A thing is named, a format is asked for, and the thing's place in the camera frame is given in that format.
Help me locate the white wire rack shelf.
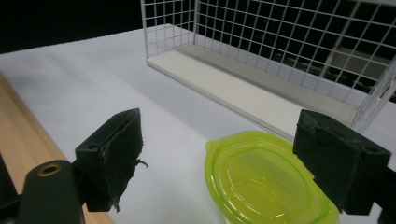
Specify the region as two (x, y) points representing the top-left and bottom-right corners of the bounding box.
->
(139, 0), (396, 141)

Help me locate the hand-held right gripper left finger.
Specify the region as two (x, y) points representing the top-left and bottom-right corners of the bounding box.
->
(74, 107), (149, 214)

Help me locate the green plastic container lid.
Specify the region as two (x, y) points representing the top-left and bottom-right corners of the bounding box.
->
(204, 130), (340, 224)

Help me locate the wooden table edge strip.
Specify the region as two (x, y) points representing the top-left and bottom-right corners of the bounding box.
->
(0, 72), (115, 224)

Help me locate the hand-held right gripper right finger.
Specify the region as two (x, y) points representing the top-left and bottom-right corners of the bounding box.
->
(292, 108), (392, 217)

